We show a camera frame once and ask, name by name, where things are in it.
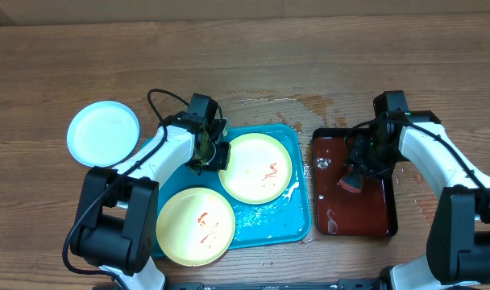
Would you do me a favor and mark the orange sponge with dark scourer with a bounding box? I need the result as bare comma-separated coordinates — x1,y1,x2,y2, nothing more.
338,164,363,193

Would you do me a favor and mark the yellow plate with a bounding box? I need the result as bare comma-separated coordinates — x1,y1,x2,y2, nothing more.
218,133,293,205
156,188,235,267

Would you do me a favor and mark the light blue plate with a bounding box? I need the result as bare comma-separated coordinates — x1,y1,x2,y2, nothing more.
66,101,140,167

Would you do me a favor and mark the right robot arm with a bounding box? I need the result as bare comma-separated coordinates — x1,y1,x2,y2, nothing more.
339,90,490,290

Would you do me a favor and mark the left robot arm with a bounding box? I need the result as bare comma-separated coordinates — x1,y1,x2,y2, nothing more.
62,93,230,289

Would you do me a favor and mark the dark red rectangular tray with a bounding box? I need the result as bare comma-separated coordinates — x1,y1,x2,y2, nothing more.
312,128,398,238

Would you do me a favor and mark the blue plastic tray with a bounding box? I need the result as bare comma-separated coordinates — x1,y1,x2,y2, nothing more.
158,124,312,250

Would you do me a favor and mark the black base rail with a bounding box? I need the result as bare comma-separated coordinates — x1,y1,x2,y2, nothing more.
164,278,388,290

